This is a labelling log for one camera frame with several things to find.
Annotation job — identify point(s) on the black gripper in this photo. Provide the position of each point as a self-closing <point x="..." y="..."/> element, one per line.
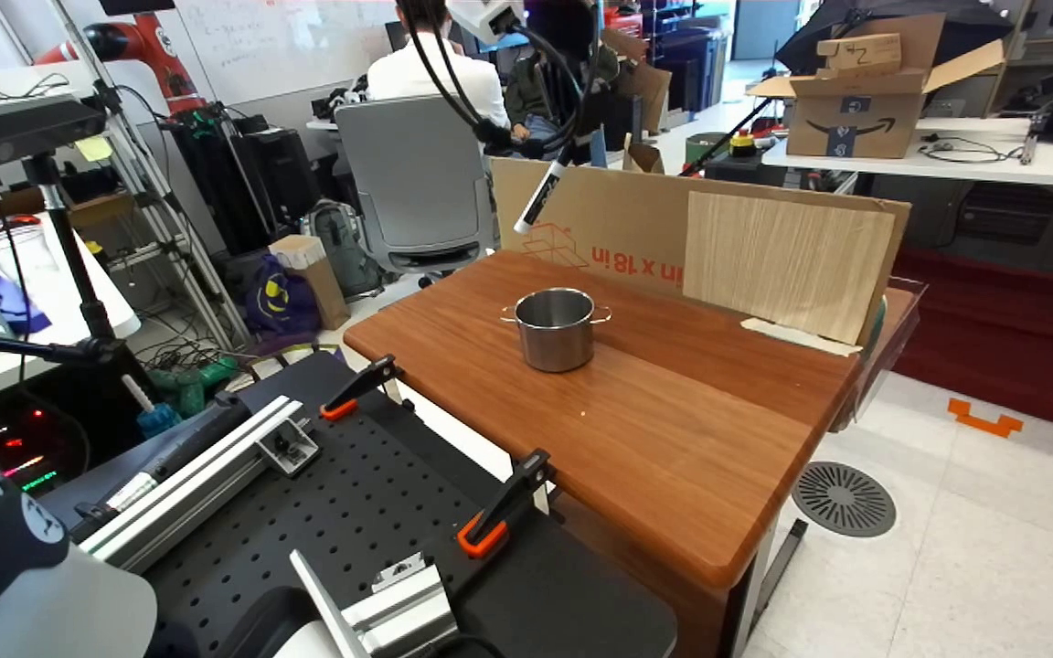
<point x="576" y="79"/>

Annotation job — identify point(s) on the black and white marker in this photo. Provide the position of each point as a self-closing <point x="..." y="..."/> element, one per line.
<point x="539" y="199"/>

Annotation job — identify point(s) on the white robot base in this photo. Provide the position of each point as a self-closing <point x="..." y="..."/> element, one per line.
<point x="57" y="600"/>

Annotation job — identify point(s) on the wooden desk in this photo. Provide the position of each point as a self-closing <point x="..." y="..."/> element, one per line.
<point x="673" y="449"/>

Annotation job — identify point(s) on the orange floor marker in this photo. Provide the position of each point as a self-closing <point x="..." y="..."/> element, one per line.
<point x="998" y="426"/>

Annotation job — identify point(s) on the person in white shirt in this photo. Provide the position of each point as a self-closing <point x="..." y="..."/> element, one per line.
<point x="429" y="58"/>

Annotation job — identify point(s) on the grey office chair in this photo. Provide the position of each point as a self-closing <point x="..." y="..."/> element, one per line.
<point x="422" y="180"/>

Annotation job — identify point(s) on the brown cardboard backdrop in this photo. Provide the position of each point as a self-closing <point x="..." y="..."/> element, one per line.
<point x="617" y="224"/>

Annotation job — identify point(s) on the small steel pot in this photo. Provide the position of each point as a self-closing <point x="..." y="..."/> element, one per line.
<point x="558" y="326"/>

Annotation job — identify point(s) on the open Amazon cardboard box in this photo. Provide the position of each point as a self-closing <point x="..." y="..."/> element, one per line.
<point x="868" y="92"/>

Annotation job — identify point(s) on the light wooden board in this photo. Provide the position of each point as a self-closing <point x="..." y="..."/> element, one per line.
<point x="799" y="260"/>

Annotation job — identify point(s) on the small cardboard box on floor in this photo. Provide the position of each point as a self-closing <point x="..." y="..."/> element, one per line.
<point x="307" y="259"/>

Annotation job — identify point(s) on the purple bag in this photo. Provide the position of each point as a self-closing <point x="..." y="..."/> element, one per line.
<point x="270" y="299"/>

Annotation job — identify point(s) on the white table at right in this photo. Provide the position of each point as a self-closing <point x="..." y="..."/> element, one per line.
<point x="949" y="148"/>

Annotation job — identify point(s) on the black orange clamp rear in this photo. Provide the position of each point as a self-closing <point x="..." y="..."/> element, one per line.
<point x="362" y="381"/>

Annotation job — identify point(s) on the black orange clamp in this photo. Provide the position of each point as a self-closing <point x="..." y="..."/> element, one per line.
<point x="491" y="525"/>
<point x="362" y="381"/>

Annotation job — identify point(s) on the black orange clamp front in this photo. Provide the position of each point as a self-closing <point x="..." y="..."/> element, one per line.
<point x="491" y="525"/>

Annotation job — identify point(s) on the blue cloth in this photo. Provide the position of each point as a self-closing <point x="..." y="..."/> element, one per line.
<point x="19" y="313"/>

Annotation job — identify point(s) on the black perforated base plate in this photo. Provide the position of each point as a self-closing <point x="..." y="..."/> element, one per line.
<point x="379" y="491"/>

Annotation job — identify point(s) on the long aluminium rail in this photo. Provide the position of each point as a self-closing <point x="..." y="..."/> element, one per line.
<point x="172" y="510"/>

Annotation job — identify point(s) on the black camera on tripod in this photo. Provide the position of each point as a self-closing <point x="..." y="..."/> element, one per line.
<point x="38" y="127"/>

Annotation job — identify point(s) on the short aluminium bracket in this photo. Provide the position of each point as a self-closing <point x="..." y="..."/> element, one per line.
<point x="402" y="616"/>

